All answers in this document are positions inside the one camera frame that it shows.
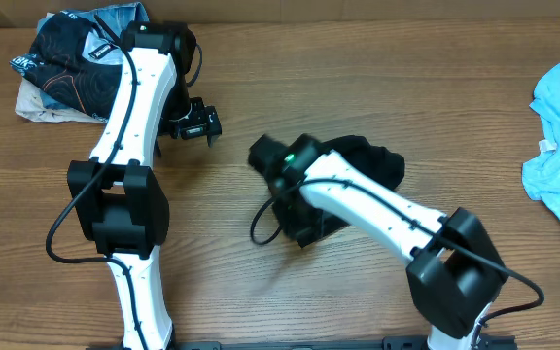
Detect black patterned folded shirt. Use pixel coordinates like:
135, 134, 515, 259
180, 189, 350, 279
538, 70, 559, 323
10, 11, 123, 119

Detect black t-shirt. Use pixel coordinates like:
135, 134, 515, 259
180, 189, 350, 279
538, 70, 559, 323
272, 134, 405, 248

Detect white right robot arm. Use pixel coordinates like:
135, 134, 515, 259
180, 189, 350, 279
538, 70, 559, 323
248, 134, 517, 349

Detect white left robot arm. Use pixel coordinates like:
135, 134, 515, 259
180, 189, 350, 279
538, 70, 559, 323
63, 21, 222, 349

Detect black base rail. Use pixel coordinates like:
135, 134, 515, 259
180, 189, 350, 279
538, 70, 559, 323
86, 335, 518, 350

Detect beige folded cloth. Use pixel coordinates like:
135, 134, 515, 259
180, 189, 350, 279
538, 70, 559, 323
15, 78, 106, 123

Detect folded blue jeans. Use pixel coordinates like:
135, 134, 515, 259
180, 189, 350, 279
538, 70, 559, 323
61, 2, 150, 44

